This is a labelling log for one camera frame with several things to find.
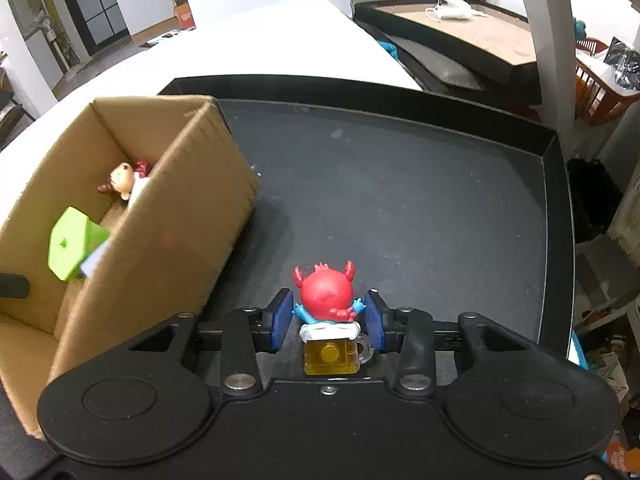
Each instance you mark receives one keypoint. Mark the red crab beer mug figurine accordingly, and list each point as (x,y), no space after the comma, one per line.
(327,295)

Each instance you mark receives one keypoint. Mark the dark grid cabinet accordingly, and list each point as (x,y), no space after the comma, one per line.
(95,5)

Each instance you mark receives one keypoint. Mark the white face mask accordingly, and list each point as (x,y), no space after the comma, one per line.
(455,7)

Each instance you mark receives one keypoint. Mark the brown cardboard box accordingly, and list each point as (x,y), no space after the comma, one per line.
(190,210)

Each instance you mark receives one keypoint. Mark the small orange box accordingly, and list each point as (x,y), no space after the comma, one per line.
(184,15)

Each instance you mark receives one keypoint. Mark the black bin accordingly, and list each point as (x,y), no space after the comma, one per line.
(592,200)

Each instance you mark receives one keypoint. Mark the teal cloth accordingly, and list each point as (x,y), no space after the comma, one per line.
(389,49)

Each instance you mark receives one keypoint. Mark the green plastic toy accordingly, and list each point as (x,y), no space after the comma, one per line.
(70,245)

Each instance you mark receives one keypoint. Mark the black tray with brown board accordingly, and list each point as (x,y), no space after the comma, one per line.
(480,42)

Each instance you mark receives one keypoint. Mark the black plastic bag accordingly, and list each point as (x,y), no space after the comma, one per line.
(625,62)

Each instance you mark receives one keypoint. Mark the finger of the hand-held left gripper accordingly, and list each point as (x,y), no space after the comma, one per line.
(14,286)

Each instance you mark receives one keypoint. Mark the orange wooden chair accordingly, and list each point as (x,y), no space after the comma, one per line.
(600,95)

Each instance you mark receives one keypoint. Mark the girl figurine with brown pigtails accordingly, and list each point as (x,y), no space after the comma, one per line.
(122,180)

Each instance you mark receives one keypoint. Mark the large black tray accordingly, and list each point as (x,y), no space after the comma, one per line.
(400,210)

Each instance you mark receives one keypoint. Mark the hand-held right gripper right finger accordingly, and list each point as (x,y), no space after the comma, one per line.
(374,321)

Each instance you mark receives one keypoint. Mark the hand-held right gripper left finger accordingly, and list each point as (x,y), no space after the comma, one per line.
(282,317)

